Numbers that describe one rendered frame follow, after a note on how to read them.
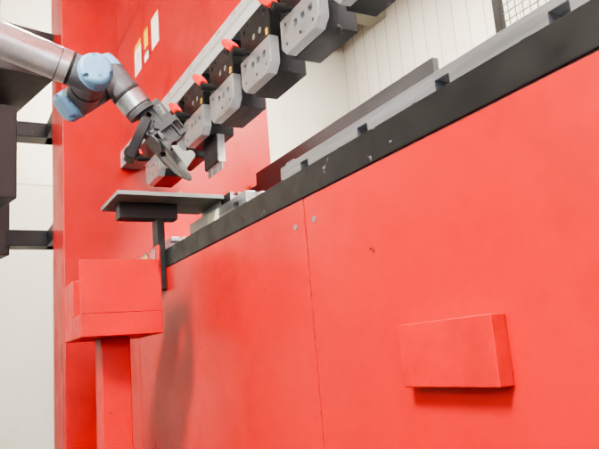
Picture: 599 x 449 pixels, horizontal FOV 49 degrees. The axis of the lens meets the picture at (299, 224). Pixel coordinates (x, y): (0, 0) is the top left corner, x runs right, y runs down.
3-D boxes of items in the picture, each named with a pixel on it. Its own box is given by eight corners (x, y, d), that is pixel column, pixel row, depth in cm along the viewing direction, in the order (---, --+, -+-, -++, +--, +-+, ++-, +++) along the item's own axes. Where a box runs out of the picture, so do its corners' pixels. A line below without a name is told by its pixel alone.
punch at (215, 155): (205, 178, 178) (203, 145, 180) (212, 179, 179) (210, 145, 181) (218, 168, 170) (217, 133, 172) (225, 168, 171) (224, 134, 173)
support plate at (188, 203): (101, 211, 167) (100, 208, 167) (199, 214, 180) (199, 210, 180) (117, 193, 152) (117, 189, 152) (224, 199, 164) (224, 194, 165)
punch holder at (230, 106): (210, 126, 166) (207, 64, 169) (242, 128, 170) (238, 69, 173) (233, 103, 153) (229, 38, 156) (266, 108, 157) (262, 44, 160)
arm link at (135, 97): (118, 98, 157) (113, 110, 165) (130, 113, 158) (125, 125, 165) (142, 82, 161) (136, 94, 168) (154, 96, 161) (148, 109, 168)
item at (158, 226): (117, 292, 158) (115, 205, 162) (176, 290, 165) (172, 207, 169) (121, 290, 155) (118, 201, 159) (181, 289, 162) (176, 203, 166)
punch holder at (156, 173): (145, 186, 217) (143, 139, 220) (171, 188, 221) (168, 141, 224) (159, 174, 204) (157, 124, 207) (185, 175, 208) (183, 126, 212)
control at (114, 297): (65, 343, 142) (64, 260, 146) (139, 338, 150) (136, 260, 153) (80, 337, 125) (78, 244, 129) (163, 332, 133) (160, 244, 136)
